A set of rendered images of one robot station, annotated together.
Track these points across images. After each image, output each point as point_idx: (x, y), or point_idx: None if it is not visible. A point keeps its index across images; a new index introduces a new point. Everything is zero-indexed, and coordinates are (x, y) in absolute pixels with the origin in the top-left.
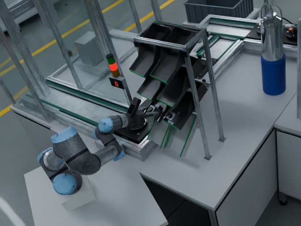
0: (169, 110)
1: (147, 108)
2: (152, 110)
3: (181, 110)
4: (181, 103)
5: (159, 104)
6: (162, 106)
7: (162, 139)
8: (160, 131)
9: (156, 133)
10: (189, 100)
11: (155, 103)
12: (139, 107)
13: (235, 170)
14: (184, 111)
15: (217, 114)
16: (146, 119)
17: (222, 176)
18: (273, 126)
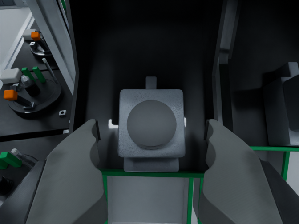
0: (232, 82)
1: (99, 132)
2: (178, 130)
3: (271, 60)
4: (240, 29)
5: (131, 74)
6: (160, 78)
7: (161, 198)
8: (136, 178)
9: (126, 190)
10: (271, 4)
11: (98, 81)
12: (34, 166)
13: (293, 153)
14: (293, 57)
15: None
16: (34, 158)
17: (297, 180)
18: None
